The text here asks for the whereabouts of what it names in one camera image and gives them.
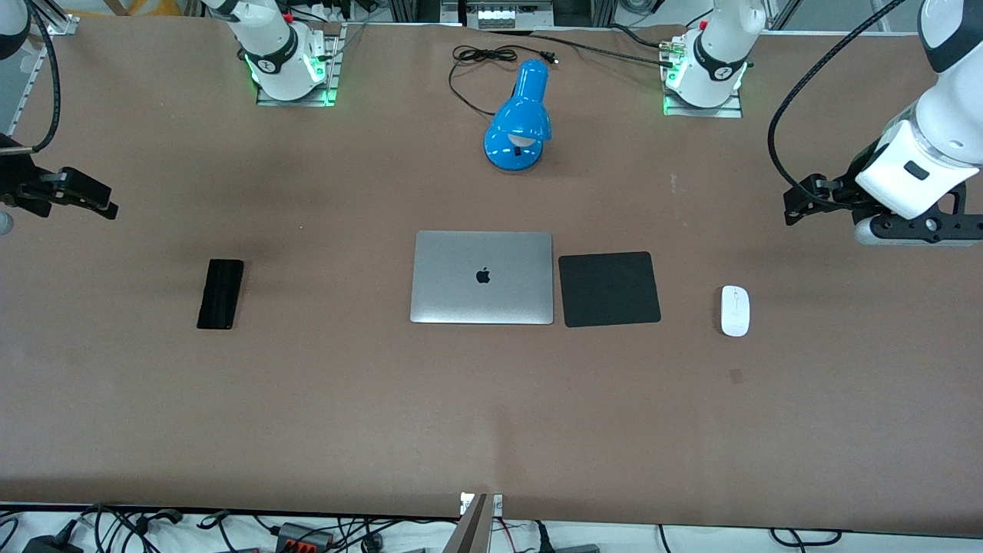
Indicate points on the black mouse pad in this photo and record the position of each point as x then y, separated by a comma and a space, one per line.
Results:
609, 289

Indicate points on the aluminium frame rail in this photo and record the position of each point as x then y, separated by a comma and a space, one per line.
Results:
29, 77

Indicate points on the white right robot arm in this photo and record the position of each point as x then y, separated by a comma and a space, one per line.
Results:
270, 34

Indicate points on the blue desk lamp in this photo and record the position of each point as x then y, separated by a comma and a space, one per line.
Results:
519, 115

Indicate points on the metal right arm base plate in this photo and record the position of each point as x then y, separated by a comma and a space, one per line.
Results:
329, 61

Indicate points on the black smartphone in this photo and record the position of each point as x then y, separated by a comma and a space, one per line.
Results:
220, 294

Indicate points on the metal corner bracket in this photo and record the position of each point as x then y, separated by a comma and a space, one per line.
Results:
63, 23

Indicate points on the silver closed laptop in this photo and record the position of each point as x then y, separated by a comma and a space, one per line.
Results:
461, 292

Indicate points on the black power adapter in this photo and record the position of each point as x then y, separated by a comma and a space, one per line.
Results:
52, 544

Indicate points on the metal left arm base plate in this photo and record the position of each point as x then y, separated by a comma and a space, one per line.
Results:
733, 110

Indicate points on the white power strip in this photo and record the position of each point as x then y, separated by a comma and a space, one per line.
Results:
513, 15

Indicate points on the black box with orange connectors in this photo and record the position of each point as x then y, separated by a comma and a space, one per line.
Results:
306, 536

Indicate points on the white computer mouse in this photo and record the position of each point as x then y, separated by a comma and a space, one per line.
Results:
735, 311

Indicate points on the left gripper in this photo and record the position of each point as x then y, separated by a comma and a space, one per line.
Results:
843, 189

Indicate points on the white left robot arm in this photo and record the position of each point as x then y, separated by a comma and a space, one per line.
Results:
948, 115

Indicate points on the grey camera stand post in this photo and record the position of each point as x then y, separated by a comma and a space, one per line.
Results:
478, 526

